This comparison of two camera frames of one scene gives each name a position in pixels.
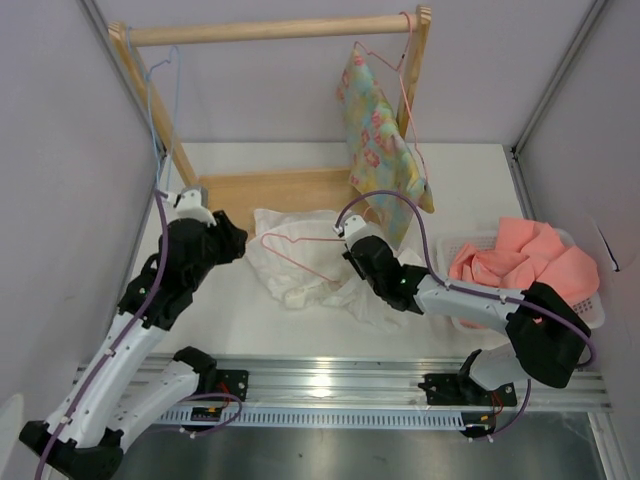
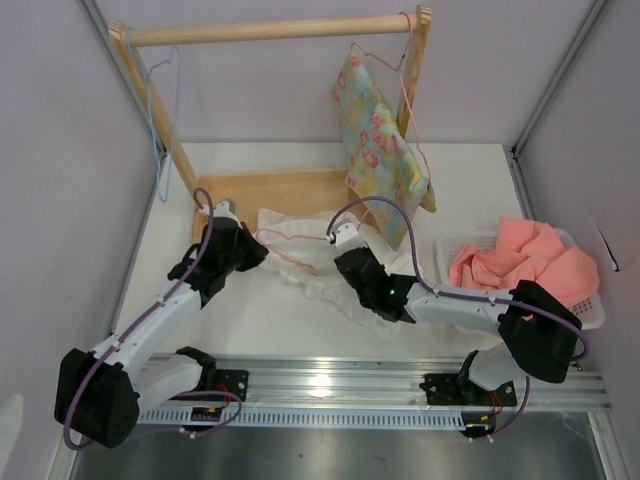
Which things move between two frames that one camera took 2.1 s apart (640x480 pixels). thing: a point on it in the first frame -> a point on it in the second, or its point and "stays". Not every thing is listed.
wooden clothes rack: [249, 194] stays
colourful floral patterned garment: [379, 155] stays
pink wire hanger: [295, 266] -> [310, 237]
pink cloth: [526, 255] stays
